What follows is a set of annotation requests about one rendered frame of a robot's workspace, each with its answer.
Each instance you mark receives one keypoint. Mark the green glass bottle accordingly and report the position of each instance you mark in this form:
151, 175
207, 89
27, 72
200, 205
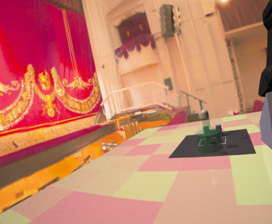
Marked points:
208, 138

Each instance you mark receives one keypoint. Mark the dark grey square mat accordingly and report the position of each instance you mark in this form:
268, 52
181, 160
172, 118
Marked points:
235, 142

